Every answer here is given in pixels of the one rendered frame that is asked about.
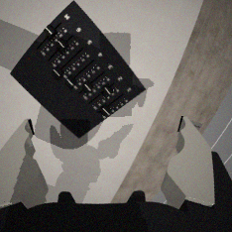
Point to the black fader panel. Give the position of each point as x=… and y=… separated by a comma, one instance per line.
x=67, y=60

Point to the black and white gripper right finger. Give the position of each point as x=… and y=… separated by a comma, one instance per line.
x=197, y=183

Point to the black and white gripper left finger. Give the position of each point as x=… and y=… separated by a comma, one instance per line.
x=22, y=184

